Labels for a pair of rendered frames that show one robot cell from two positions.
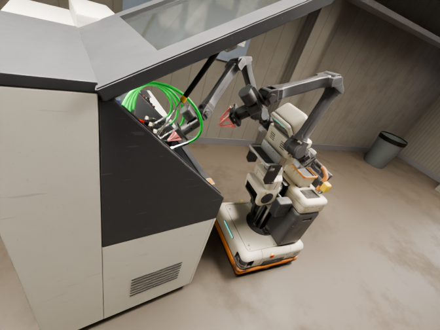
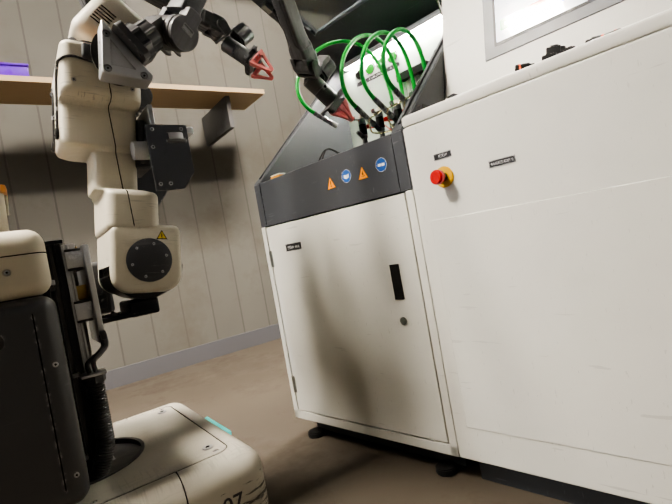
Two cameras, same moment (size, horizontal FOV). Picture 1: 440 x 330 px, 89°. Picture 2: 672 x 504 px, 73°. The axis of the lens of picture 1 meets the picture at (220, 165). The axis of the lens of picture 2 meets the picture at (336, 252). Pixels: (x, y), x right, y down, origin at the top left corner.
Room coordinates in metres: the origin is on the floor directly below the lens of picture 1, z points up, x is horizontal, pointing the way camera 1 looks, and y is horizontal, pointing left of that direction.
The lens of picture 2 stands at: (2.63, 0.09, 0.69)
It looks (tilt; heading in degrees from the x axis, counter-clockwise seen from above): 1 degrees down; 177
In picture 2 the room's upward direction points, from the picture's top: 10 degrees counter-clockwise
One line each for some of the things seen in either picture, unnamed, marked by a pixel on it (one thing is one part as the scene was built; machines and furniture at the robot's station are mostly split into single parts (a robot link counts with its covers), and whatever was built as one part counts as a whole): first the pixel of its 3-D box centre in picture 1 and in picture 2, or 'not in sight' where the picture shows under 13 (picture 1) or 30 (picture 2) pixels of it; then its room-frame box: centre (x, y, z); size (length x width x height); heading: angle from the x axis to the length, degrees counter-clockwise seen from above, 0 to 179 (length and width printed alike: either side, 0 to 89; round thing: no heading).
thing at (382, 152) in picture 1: (383, 150); not in sight; (4.77, -3.20, 0.33); 0.54 x 0.52 x 0.66; 122
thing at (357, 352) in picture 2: not in sight; (343, 318); (1.17, 0.15, 0.44); 0.65 x 0.02 x 0.68; 41
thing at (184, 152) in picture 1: (190, 169); (324, 186); (1.16, 0.17, 0.87); 0.62 x 0.04 x 0.16; 41
